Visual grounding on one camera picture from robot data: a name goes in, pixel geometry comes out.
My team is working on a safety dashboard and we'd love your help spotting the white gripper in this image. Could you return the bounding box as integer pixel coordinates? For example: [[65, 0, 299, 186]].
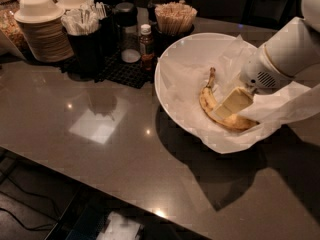
[[211, 46, 292, 120]]

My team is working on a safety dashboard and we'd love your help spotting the yellow spotted banana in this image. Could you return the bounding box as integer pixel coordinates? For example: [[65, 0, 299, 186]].
[[199, 67, 258, 132]]

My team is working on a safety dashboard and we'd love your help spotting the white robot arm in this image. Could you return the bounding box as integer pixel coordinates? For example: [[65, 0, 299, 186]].
[[211, 0, 320, 120]]

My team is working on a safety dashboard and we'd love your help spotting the large white bowl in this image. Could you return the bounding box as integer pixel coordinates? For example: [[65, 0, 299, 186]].
[[154, 32, 284, 145]]

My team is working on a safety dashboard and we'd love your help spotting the white paper liner sheet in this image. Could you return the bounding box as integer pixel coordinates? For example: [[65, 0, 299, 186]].
[[158, 33, 320, 155]]

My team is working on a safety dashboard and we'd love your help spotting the small hot sauce bottle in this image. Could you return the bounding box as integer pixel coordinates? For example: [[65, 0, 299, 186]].
[[139, 24, 155, 71]]

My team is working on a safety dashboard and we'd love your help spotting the black cup of wooden stirrers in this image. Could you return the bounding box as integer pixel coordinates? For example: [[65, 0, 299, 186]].
[[154, 1, 197, 55]]

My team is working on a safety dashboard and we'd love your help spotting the black rubber mesh mat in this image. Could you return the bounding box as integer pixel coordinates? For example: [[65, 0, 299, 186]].
[[59, 51, 151, 89]]

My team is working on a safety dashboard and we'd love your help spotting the glass sugar dispenser black lid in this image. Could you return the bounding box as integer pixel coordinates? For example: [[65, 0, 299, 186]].
[[115, 2, 140, 63]]

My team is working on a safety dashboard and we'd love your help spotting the black holder of wrapped cutlery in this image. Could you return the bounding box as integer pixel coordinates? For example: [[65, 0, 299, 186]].
[[61, 0, 105, 78]]

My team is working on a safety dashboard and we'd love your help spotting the white paper on floor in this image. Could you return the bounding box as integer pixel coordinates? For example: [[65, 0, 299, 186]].
[[96, 212, 142, 240]]

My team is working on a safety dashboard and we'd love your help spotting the front stack of paper bowls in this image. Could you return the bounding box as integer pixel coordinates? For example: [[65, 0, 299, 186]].
[[14, 0, 73, 63]]

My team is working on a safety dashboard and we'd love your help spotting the cereal container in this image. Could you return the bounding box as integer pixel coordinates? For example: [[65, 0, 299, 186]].
[[0, 1, 28, 52]]

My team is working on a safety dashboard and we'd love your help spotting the black floor cable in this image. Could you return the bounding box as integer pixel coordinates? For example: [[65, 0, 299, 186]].
[[0, 175, 63, 232]]

